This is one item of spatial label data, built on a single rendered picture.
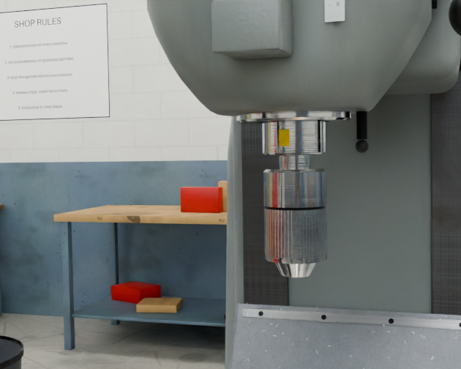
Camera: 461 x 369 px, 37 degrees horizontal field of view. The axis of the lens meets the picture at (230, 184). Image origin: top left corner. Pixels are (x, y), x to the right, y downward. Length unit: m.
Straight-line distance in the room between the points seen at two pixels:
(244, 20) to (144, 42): 4.83
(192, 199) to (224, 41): 4.03
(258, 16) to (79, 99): 5.04
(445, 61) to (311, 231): 0.20
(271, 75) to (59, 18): 5.16
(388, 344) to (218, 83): 0.52
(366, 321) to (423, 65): 0.39
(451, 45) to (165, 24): 0.26
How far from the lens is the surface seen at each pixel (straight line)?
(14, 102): 5.73
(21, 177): 5.68
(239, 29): 0.40
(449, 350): 0.89
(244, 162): 0.92
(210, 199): 4.38
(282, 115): 0.48
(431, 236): 0.89
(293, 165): 0.51
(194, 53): 0.46
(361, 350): 0.90
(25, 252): 5.73
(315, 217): 0.51
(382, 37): 0.45
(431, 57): 0.62
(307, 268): 0.52
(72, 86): 5.46
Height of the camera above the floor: 1.29
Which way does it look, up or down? 3 degrees down
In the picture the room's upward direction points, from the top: 1 degrees counter-clockwise
